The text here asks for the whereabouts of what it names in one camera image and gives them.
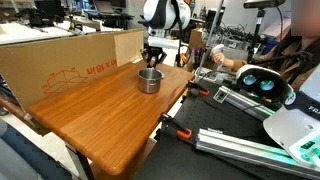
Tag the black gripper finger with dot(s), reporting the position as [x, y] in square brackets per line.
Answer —
[145, 56]
[162, 57]

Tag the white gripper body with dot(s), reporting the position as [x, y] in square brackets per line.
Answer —
[163, 42]

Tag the white VR controller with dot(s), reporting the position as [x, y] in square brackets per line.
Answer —
[218, 49]

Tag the white Franka robot base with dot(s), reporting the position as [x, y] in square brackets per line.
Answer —
[296, 130]

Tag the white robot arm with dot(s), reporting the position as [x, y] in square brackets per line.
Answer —
[161, 13]

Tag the small stainless steel pot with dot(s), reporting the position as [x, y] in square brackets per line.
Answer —
[150, 81]

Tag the operator hand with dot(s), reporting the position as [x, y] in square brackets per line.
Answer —
[219, 60]

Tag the slanted metal pole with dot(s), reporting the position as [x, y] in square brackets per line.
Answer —
[210, 35]

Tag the background laptop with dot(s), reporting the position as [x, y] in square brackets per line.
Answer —
[104, 6]

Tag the brown jacket sleeve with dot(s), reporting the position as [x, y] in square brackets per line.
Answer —
[240, 64]

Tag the black perforated breadboard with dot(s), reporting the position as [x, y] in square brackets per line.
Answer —
[213, 130]

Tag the large printed cardboard box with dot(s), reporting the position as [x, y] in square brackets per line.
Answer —
[50, 63]

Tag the white VR headset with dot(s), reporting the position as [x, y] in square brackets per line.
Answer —
[263, 83]

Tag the white background table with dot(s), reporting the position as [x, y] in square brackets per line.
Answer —
[36, 32]

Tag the flat cardboard sheets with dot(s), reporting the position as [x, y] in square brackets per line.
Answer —
[276, 29]

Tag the grey table leg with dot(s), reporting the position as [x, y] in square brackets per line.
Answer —
[81, 163]

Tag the blue grey padded chair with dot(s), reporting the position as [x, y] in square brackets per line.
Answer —
[20, 156]

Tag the short aluminium rail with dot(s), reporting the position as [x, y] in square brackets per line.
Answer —
[243, 102]

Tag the black camera on stand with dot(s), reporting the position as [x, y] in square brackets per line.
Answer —
[258, 20]

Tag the long aluminium rail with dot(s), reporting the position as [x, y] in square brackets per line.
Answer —
[246, 150]

